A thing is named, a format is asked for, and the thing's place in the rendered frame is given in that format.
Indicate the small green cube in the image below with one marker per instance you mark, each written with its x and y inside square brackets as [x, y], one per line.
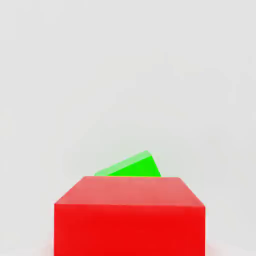
[140, 167]

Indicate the small red cube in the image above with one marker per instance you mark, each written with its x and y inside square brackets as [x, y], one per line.
[129, 224]

